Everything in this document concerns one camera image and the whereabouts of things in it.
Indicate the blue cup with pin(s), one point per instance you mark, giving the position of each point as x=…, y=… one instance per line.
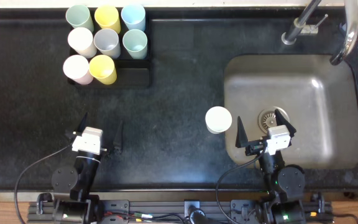
x=133, y=16

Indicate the black tray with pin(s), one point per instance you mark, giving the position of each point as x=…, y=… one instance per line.
x=132, y=77

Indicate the pink cup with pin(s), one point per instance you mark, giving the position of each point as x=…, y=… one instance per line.
x=77, y=69

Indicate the mounting rail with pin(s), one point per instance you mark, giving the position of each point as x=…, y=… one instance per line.
x=166, y=207

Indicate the yellow cup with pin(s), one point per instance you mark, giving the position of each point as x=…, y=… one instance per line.
x=102, y=69
x=107, y=17

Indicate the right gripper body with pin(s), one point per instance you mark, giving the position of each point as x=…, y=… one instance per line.
x=255, y=147

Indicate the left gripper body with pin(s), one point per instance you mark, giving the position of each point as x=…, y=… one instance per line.
x=110, y=151

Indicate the white cup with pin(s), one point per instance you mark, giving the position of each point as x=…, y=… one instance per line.
x=218, y=119
x=80, y=40

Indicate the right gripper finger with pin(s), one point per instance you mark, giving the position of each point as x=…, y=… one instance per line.
x=241, y=137
x=283, y=119

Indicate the green cup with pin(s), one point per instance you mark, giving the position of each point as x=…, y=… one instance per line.
x=135, y=43
x=79, y=16

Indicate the steel tap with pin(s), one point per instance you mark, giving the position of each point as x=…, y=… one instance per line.
x=300, y=21

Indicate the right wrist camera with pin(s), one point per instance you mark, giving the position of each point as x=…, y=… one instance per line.
x=278, y=140

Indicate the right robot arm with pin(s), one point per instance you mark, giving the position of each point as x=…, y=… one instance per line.
x=291, y=180

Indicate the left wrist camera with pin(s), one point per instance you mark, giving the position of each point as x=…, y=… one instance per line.
x=88, y=140

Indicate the grey cup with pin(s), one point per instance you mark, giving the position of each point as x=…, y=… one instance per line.
x=106, y=42

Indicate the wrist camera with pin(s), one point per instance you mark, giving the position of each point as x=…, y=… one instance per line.
x=278, y=140
x=88, y=140

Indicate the steel sink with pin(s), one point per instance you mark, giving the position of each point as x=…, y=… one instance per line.
x=322, y=109

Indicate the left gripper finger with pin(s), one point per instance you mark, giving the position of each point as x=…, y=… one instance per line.
x=82, y=124
x=119, y=137

